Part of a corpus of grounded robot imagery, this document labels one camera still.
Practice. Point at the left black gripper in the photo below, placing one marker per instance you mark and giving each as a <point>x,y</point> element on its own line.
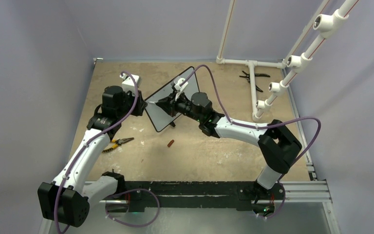
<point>141,105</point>

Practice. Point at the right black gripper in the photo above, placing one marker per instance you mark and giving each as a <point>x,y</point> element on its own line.
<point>167,105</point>

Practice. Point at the small black-framed whiteboard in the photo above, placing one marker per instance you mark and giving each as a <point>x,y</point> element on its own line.
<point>159,118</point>

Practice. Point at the red marker cap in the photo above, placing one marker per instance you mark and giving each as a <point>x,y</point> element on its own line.
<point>170,143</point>

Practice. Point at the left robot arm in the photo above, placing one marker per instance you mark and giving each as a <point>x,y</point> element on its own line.
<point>67,199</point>

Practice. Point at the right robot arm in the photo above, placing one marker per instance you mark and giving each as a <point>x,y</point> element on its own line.
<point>278,145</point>

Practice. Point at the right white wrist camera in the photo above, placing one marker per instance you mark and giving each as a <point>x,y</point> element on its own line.
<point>179,86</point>

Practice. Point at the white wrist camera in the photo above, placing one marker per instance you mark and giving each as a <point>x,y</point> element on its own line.
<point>179,86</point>
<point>128,85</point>

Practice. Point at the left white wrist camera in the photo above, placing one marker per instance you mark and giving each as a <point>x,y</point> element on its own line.
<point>128,85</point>

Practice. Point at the yellow-handled pliers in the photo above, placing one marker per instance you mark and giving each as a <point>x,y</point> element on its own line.
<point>116,143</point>

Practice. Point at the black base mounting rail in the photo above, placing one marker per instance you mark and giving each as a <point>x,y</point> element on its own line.
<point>238,195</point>

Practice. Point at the aluminium extrusion frame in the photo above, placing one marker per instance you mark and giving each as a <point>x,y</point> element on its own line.
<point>295,192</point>

